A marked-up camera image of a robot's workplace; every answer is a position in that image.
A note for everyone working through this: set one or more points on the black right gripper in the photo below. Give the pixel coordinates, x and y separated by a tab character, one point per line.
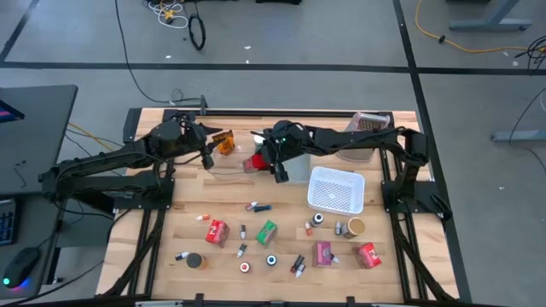
274	147

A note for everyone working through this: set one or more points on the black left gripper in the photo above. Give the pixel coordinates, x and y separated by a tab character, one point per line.
197	138

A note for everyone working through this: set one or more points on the red paprika spice tin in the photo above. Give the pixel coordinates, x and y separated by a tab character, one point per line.
256	163

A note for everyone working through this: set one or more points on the brown orange spice packet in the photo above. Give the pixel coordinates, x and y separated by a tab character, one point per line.
226	147

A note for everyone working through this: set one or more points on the clear plastic bin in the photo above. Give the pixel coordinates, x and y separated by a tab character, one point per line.
230	168

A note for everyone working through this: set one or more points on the grey plastic bin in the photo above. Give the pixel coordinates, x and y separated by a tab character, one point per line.
298	170

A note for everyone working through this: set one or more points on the teal black marker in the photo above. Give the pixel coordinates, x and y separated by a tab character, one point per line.
263	208

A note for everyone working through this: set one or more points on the small green cereal box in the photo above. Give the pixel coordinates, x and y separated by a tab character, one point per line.
267	232

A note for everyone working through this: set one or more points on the white perforated plastic basket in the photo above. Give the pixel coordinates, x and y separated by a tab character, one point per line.
332	192

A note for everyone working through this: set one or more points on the white black dropper bottle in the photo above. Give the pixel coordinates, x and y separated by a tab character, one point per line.
242	231
182	256
242	250

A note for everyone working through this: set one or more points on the black cap colouring bottle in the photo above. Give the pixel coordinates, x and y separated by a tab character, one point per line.
317	219

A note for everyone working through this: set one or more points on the orange white dropper bottle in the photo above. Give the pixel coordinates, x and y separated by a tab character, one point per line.
308	229

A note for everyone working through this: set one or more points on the small red cereal box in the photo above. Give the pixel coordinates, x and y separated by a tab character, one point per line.
369	255
217	232

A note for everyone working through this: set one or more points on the grey dropper bottle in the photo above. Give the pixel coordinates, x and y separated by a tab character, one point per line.
338	228

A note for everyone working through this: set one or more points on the blue cap colouring bottle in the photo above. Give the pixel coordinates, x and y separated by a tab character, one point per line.
271	260

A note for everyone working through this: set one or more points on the red cap colouring bottle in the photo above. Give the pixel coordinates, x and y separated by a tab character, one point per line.
245	267

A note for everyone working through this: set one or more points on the small pink raisin cereal box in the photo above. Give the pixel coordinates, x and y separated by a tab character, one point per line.
322	253

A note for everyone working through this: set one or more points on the tan lid spice jar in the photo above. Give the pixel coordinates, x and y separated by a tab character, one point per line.
355	227

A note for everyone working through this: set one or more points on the black lid orange spice jar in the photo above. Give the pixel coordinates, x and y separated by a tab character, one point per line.
195	260

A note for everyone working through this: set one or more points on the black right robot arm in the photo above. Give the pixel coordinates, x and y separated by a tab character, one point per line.
350	136

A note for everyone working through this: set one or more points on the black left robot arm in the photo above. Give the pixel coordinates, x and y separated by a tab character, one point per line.
98	164

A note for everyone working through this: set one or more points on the black desk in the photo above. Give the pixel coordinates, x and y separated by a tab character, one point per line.
38	136

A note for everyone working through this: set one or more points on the grey desk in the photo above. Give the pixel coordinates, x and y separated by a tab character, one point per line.
36	221

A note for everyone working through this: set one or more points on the black hex key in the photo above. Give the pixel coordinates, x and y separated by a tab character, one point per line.
19	175

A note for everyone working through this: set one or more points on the computer screen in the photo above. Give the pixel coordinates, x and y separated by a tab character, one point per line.
8	114

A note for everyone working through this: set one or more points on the black keyboard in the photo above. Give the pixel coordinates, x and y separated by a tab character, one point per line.
6	221

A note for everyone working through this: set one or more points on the black computer mouse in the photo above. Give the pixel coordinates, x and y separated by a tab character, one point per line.
21	264

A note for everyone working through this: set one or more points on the grey floor bar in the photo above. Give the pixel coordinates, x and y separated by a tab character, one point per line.
520	136

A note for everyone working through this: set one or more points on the grey table leg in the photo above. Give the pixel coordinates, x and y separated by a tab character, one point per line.
490	24

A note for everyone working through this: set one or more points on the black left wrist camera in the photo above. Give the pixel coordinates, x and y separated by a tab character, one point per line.
207	162

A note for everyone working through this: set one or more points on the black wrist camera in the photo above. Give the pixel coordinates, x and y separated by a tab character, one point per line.
207	162
281	174

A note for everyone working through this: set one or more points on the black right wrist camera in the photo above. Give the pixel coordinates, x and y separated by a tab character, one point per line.
281	174

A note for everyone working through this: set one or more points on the black aluminium table frame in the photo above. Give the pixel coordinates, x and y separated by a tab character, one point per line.
239	113

